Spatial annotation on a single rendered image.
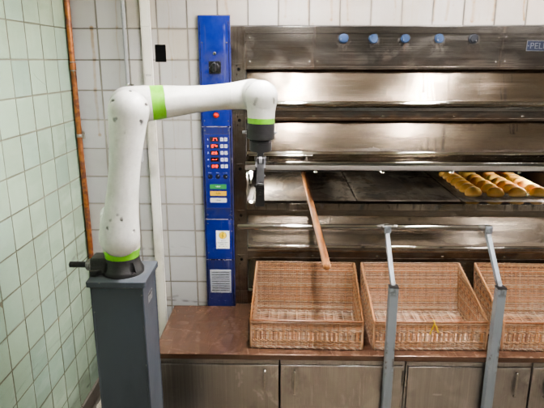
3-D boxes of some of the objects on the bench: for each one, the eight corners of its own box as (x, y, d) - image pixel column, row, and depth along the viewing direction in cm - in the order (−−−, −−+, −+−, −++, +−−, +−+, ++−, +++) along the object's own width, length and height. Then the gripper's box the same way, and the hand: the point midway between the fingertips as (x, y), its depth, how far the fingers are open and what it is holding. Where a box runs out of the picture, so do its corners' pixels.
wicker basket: (255, 304, 306) (254, 259, 299) (354, 306, 304) (355, 261, 297) (248, 349, 259) (247, 296, 252) (364, 351, 257) (367, 299, 250)
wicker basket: (356, 306, 304) (359, 261, 297) (456, 306, 304) (460, 261, 296) (371, 350, 257) (374, 298, 250) (488, 351, 257) (495, 299, 250)
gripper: (250, 133, 193) (249, 191, 199) (248, 145, 169) (248, 210, 175) (270, 134, 193) (269, 192, 199) (272, 146, 169) (271, 210, 175)
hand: (259, 197), depth 186 cm, fingers open, 13 cm apart
